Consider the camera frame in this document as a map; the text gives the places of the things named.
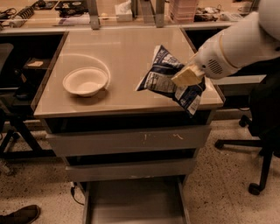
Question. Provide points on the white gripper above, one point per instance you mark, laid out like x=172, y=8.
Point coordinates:
x=210, y=59

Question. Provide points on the black tray with items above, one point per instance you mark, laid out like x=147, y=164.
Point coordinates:
x=70, y=8

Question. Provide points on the dark shoe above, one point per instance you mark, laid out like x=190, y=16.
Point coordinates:
x=24, y=215

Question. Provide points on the black stand left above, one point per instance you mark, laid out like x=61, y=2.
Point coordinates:
x=18, y=129

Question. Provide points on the middle drawer front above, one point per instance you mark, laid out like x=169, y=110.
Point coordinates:
x=133, y=170

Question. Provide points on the grey drawer cabinet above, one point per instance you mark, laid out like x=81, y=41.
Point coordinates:
x=126, y=56

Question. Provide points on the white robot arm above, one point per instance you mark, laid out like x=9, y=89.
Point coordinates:
x=254, y=38

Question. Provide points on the black office chair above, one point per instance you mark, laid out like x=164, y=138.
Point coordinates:
x=264, y=105

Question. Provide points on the open bottom drawer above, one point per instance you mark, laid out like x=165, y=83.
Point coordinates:
x=135, y=201

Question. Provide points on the long grey workbench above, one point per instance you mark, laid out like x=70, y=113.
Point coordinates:
x=29, y=16

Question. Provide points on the white paper bowl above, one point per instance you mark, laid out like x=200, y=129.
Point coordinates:
x=86, y=81

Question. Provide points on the blue chip bag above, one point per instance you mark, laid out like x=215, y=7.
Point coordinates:
x=159, y=80

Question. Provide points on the white tissue box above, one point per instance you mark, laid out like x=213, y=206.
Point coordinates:
x=123, y=12

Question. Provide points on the top drawer front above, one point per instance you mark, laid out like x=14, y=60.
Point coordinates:
x=128, y=140

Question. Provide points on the pink plastic crate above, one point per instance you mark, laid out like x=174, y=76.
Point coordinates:
x=182, y=11

